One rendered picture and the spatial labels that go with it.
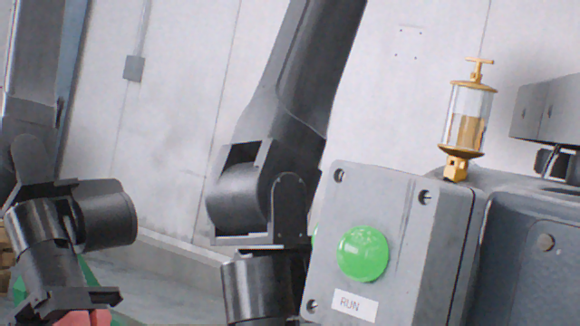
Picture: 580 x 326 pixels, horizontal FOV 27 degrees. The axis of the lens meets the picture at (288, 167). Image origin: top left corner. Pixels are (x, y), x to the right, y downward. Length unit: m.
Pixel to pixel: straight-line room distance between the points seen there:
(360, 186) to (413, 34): 6.59
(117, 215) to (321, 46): 0.34
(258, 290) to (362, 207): 0.30
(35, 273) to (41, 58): 0.24
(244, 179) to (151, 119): 7.78
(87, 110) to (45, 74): 8.00
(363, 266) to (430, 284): 0.04
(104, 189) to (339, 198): 0.62
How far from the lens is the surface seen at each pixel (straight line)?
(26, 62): 1.28
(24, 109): 1.24
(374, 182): 0.63
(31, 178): 1.20
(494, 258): 0.65
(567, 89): 0.87
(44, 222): 1.19
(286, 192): 0.92
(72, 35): 9.29
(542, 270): 0.63
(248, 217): 0.92
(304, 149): 0.94
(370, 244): 0.62
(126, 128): 8.90
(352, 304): 0.64
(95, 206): 1.22
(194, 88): 8.41
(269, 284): 0.92
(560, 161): 1.12
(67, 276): 1.17
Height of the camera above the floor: 1.35
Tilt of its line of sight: 3 degrees down
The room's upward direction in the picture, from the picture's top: 12 degrees clockwise
